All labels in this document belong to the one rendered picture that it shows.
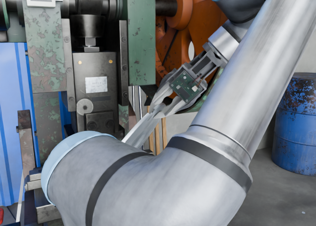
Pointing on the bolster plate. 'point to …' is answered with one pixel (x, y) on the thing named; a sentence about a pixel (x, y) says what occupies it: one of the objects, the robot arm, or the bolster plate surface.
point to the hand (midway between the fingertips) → (155, 111)
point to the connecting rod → (88, 18)
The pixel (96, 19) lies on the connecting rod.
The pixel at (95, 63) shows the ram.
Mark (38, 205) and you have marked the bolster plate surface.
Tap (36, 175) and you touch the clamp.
